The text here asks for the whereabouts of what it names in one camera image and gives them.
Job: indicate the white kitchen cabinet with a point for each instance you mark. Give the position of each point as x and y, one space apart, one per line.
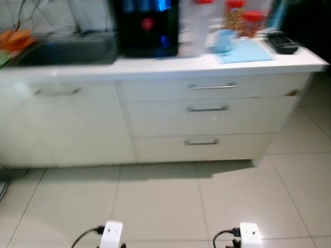
77 129

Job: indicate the white drawer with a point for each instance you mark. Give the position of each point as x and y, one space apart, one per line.
155 89
155 121
160 150

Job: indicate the white cabinet door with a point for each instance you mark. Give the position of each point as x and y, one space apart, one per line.
67 129

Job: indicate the dark round base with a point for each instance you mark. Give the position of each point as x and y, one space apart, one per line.
13 173

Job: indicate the light blue mat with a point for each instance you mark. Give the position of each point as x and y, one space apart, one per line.
251 51

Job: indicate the stainless steel sink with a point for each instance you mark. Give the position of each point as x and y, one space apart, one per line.
67 51

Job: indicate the blue cup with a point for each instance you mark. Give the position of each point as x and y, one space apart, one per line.
224 41

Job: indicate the black rectangular tray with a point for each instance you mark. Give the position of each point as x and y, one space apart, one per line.
282 43

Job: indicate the short jar red lid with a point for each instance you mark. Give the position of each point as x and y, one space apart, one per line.
253 24

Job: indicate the tall jar red lid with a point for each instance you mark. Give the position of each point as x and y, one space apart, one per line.
234 15

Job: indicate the orange bowl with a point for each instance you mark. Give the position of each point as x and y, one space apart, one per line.
15 40

